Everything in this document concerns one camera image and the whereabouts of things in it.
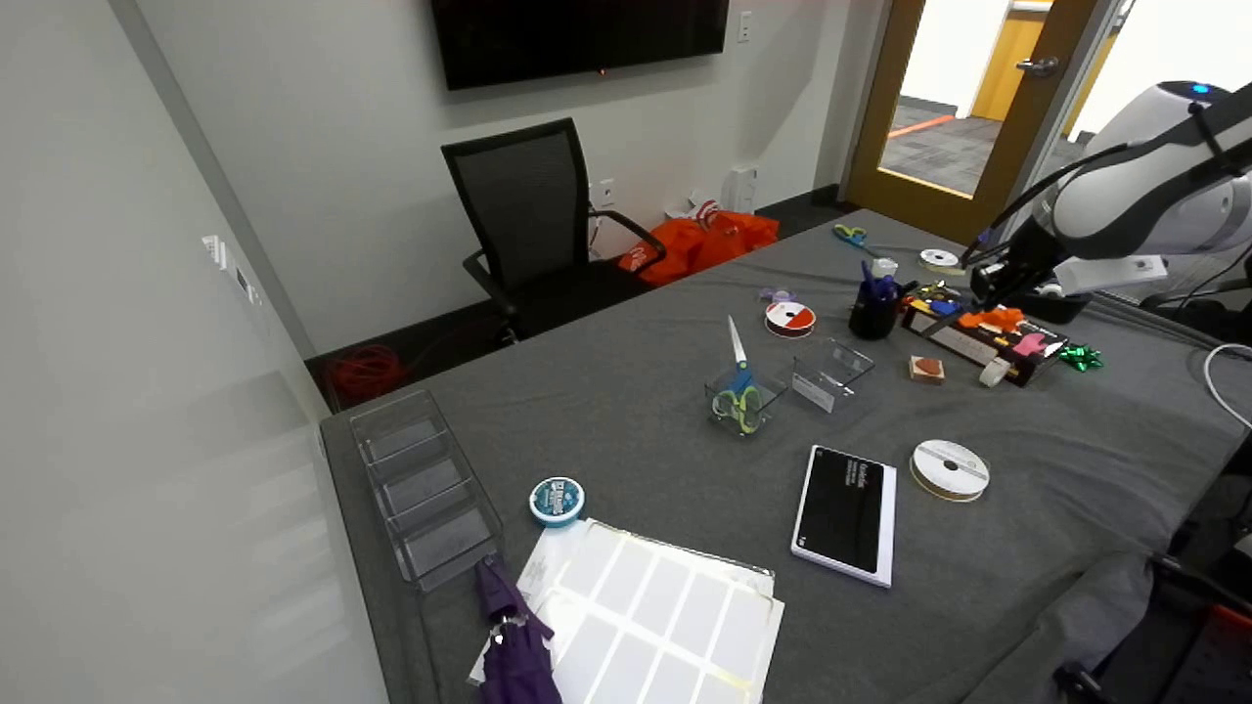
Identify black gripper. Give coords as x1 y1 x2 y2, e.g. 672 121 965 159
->
975 202 1088 306

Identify purple pen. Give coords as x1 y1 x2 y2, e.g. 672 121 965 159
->
857 254 904 309

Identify clear acrylic holder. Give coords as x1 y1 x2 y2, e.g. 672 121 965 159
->
702 365 786 443

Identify orange rubber glove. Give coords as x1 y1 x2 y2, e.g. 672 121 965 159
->
956 301 1030 338

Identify black glove box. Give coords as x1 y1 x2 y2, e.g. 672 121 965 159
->
899 284 1069 386

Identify green gift bow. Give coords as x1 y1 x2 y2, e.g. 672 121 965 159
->
1052 339 1109 376

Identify wooden glass door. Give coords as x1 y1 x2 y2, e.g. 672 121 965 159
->
844 0 1125 245

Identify black mug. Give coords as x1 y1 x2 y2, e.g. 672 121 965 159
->
844 275 910 343

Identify red white ribbon spool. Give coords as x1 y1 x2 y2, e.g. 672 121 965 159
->
763 295 820 339

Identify orange bag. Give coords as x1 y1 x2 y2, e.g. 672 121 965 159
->
613 206 786 291

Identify grey tablecloth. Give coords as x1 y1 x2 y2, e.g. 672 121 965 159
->
316 206 1252 704

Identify black mesh office chair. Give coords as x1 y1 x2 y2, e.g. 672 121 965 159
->
437 112 670 343

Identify white label sheets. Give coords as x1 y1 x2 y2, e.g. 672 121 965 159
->
513 518 789 704

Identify blue tape roll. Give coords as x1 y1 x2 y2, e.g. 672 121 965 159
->
524 475 591 529

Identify clear acrylic tray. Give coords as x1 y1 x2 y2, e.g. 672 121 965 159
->
348 394 505 597

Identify purple cloth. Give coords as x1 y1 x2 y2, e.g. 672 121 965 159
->
464 556 567 704

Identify red floor object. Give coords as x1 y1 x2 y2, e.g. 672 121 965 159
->
316 339 415 408

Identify white thermostat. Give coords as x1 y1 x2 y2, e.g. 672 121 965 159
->
200 232 258 306

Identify blue green handled scissors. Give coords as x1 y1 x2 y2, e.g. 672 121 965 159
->
829 218 883 260

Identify white cable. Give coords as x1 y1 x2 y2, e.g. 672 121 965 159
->
1197 339 1252 433

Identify slim teal handled scissors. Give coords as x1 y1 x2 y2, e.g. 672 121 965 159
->
703 313 771 437

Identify black wall television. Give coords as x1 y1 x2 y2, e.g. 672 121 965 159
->
426 0 737 95

